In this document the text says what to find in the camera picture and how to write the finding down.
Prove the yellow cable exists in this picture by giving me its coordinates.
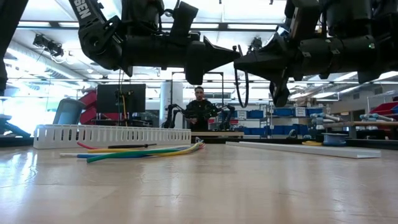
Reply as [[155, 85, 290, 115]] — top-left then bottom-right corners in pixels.
[[88, 141, 205, 157]]

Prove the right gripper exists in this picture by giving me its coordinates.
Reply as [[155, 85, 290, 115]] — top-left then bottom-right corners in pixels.
[[233, 34, 335, 108]]

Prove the blue grey roll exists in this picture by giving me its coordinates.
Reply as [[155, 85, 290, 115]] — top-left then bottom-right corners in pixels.
[[359, 113, 394, 123], [310, 112, 342, 126]]

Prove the black aluminium frame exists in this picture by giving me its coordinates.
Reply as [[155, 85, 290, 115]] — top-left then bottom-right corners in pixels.
[[0, 136, 398, 151]]

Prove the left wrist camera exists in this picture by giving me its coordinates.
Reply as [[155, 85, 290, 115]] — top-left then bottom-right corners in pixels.
[[169, 1, 199, 37]]

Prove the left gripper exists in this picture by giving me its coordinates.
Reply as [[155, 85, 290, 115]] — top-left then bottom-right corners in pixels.
[[161, 32, 242, 86]]

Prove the wooden board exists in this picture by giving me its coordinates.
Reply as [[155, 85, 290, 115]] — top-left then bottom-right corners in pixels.
[[191, 131, 245, 138]]

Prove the bundle of coloured wires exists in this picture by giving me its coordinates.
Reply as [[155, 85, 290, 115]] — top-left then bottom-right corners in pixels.
[[76, 148, 187, 159]]

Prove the grey plastic chair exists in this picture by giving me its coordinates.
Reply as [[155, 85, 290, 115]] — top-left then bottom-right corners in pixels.
[[52, 98, 85, 126]]

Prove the white cable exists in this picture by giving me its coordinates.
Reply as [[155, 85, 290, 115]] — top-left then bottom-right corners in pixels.
[[60, 144, 194, 159]]

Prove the black overhead beam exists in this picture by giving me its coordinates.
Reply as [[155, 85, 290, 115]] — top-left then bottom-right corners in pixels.
[[17, 21, 289, 32]]

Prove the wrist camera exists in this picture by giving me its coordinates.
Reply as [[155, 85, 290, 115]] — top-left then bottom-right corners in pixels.
[[169, 1, 199, 37], [285, 0, 322, 41]]

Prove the metal storage shelf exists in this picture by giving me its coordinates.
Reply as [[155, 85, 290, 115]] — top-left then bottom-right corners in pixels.
[[216, 102, 326, 138]]

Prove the person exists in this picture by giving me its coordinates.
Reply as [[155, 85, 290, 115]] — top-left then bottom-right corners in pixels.
[[185, 86, 218, 131]]

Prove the black angled support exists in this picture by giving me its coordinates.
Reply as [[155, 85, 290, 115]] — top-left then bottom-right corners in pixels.
[[0, 113, 32, 138]]

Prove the red storage bin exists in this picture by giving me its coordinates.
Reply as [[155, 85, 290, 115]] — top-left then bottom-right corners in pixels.
[[369, 101, 398, 118]]

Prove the black computer monitor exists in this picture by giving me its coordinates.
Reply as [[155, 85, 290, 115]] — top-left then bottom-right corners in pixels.
[[96, 83, 147, 114]]

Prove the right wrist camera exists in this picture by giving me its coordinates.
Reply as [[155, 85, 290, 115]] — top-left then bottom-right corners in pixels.
[[285, 0, 322, 41]]

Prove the red bulky object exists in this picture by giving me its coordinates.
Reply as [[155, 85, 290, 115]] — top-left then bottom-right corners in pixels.
[[78, 90, 121, 125]]

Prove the white duct cover strip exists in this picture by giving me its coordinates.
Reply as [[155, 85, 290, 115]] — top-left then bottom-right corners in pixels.
[[226, 141, 382, 160]]

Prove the white slotted cable duct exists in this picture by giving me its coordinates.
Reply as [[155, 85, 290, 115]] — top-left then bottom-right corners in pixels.
[[33, 124, 192, 150]]

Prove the black ceiling camera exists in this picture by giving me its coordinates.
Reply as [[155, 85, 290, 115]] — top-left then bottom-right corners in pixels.
[[248, 36, 264, 52], [32, 33, 65, 58]]

